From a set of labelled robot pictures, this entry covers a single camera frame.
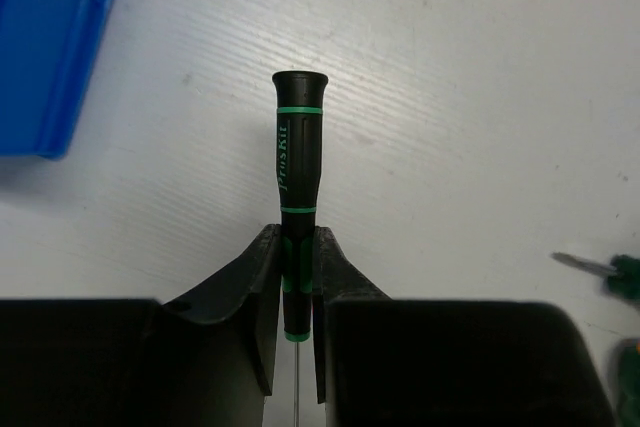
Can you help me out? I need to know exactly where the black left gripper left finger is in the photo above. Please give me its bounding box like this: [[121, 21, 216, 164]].
[[1, 225, 280, 426]]

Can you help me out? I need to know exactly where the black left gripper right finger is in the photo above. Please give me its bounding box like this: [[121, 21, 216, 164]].
[[312, 227, 615, 426]]

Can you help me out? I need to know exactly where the green stubby flathead screwdriver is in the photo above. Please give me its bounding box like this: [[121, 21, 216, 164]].
[[551, 252, 639, 301]]

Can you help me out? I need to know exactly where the black green precision screwdriver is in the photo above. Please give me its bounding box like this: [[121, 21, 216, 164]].
[[272, 71, 328, 426]]

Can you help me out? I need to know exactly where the blue plastic compartment tray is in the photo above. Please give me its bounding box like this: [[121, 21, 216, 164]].
[[1, 0, 113, 159]]

